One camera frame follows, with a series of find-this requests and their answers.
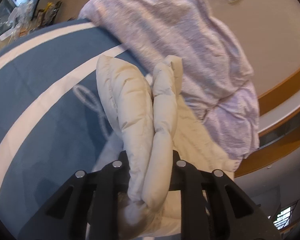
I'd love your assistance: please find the cream puffer down jacket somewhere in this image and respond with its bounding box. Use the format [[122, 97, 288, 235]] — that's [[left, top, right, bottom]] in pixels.
[[95, 55, 238, 239]]

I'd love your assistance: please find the window with grille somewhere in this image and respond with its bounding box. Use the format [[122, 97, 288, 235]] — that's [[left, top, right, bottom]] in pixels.
[[272, 198, 300, 231]]

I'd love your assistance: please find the blue white music-note bedsheet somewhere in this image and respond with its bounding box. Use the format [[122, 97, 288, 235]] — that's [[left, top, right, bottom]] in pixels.
[[0, 20, 139, 236]]

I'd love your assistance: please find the lilac floral duvet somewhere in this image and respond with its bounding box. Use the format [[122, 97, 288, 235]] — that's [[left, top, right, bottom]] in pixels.
[[78, 0, 260, 160]]

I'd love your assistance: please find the cluttered glass side table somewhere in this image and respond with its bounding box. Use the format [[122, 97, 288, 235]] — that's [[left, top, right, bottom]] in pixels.
[[0, 0, 62, 50]]

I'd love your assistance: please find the orange wooden bed frame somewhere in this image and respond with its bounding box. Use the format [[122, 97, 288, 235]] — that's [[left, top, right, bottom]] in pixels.
[[235, 68, 300, 178]]

